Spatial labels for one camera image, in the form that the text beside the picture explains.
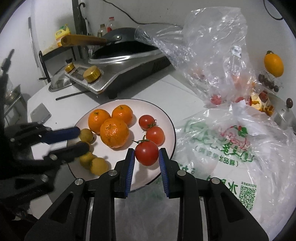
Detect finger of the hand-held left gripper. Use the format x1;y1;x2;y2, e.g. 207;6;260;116
43;142;90;165
35;126;80;144

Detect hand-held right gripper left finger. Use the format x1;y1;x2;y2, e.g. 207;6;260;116
28;148;136;241

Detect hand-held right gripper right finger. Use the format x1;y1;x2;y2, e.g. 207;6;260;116
158;148;270;241

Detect red tomato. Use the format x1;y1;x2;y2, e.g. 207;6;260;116
146;126;165;146
132;136;159;166
138;115;156;130

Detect orange mandarin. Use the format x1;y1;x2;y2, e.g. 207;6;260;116
88;108;112;134
100;118;129;149
112;105;134;127

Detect printed plastic bag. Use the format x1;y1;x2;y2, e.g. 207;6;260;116
148;102;296;237

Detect white plate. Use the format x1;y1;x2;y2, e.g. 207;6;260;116
69;99;176;189

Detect grey flat box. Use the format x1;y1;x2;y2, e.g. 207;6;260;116
30;103;52;123

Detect silver stove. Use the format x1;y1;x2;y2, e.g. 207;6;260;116
65;50;171;100

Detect grey metal bar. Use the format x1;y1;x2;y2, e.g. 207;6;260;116
28;17;40;68

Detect yellow oil bottle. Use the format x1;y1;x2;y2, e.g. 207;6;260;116
55;24;70;48

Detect dark oil bottle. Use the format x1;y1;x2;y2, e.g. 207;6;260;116
97;24;107;39

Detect black metal rack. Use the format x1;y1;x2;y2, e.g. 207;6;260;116
38;0;93;84

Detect pile of fruit peels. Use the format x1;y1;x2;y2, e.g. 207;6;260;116
250;91;275;116

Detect red cap bottle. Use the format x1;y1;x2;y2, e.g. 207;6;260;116
106;17;116;33

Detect clear plastic bag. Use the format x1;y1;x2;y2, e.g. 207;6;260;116
134;7;262;109

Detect large orange with stem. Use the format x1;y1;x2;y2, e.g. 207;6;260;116
264;50;284;77

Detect black wok wooden handle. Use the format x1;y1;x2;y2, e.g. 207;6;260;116
60;28;160;59

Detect black power cable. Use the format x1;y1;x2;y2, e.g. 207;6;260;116
120;0;185;26

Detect black looped cable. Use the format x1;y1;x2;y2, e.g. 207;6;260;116
264;0;284;20

